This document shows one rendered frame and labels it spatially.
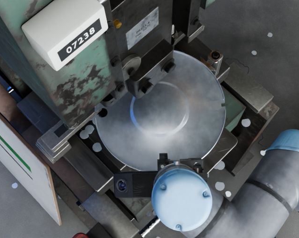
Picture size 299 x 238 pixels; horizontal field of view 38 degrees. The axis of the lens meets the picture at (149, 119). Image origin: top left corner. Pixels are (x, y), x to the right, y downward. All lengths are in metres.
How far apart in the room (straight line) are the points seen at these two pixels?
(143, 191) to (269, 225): 0.24
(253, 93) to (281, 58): 0.83
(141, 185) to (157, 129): 0.21
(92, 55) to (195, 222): 0.25
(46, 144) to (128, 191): 0.30
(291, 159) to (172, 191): 0.18
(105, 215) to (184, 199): 0.52
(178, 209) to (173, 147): 0.39
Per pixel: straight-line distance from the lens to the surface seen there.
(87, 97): 0.63
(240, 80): 1.16
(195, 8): 0.73
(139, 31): 0.71
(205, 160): 0.93
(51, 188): 1.31
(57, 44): 0.40
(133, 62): 0.75
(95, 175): 1.00
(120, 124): 0.95
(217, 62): 1.00
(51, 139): 0.99
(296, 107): 1.88
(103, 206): 1.05
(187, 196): 0.55
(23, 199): 1.78
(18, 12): 0.41
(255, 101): 1.14
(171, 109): 0.95
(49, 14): 0.42
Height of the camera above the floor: 1.68
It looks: 70 degrees down
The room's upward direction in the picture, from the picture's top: 4 degrees counter-clockwise
